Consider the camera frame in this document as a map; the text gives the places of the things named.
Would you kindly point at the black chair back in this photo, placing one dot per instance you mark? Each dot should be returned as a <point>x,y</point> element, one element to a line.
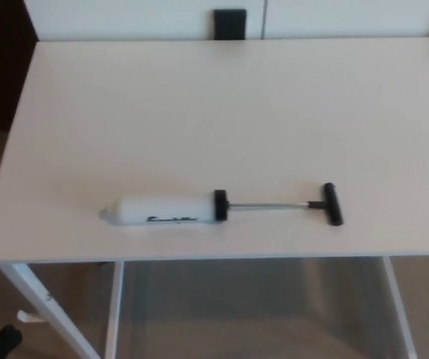
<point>230,24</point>

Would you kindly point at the white plastic hook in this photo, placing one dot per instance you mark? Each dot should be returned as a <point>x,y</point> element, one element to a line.
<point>28,317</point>

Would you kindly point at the white Franklin hand air pump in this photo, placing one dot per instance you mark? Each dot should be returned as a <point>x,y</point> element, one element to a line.
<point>161,209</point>

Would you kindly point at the white cabinet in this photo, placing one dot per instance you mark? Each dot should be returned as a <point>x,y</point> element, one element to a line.
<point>124,18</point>

